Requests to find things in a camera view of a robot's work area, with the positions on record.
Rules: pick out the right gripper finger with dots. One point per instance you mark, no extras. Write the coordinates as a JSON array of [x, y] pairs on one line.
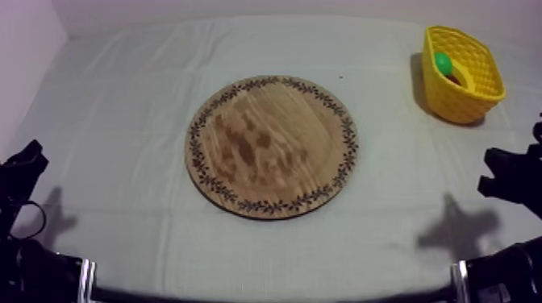
[[491, 188], [496, 158]]

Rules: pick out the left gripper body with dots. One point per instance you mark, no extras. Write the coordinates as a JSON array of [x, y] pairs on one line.
[[19, 169]]

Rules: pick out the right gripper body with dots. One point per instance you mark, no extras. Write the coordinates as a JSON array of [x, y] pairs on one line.
[[527, 177]]

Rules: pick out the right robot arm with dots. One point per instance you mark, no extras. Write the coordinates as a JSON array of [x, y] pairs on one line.
[[504, 275]]

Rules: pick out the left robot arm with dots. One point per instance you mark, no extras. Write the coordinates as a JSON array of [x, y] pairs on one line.
[[34, 275]]

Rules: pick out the yellow plastic basket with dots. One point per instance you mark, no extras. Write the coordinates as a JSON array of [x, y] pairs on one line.
[[453, 103]]

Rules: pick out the round wooden board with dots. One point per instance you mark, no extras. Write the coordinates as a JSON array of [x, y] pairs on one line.
[[292, 127]]

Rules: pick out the yellow toy banana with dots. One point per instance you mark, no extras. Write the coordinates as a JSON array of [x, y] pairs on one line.
[[467, 79]]

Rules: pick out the small red fruit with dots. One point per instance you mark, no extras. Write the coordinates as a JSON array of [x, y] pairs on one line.
[[454, 79]]

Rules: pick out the silver metal bar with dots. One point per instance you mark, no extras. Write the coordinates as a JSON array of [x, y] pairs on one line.
[[87, 281], [459, 282]]

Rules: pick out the green toy pear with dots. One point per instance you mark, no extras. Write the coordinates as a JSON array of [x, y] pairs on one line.
[[443, 63]]

